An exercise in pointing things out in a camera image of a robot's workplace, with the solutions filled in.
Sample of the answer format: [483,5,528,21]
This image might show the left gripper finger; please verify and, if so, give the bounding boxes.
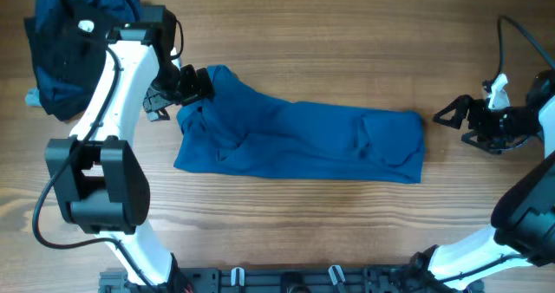
[178,65,200,106]
[196,68,215,99]

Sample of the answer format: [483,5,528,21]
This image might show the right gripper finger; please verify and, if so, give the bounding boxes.
[433,94,473,129]
[461,130,499,154]

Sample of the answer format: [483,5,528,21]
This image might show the blue t-shirt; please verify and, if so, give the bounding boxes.
[173,65,425,184]

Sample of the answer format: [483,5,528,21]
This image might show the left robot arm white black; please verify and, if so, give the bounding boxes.
[32,20,215,292]

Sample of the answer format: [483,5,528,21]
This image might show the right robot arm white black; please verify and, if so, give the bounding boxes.
[421,69,554,292]

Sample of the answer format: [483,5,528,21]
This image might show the black folded garment on pile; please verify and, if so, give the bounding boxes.
[24,0,137,121]

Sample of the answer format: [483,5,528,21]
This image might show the light grey folded garment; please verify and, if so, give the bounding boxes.
[25,88,42,107]

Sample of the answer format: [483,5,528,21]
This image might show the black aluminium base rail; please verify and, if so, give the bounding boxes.
[98,264,485,293]

